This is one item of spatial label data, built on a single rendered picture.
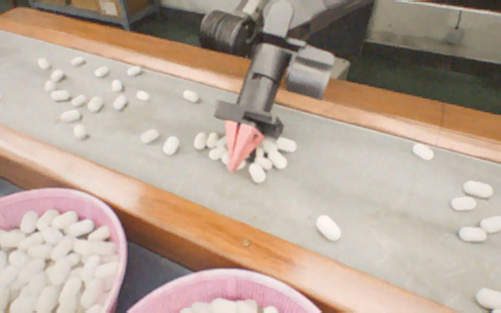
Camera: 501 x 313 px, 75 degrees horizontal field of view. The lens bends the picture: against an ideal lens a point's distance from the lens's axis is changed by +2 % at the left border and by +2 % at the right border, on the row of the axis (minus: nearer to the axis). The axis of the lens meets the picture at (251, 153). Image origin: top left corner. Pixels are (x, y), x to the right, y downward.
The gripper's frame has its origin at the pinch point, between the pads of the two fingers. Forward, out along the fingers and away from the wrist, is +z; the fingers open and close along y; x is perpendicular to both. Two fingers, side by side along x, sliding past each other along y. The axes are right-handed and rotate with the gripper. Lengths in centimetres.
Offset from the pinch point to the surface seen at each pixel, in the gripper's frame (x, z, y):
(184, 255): -5.0, 13.7, -0.4
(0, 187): -3.1, 16.9, -40.0
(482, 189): 8.2, -8.8, 35.0
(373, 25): 175, -131, -3
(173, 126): 5.9, -4.0, -16.4
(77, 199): -9.3, 11.6, -17.0
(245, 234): -6.5, 7.8, 7.2
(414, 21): 170, -135, 22
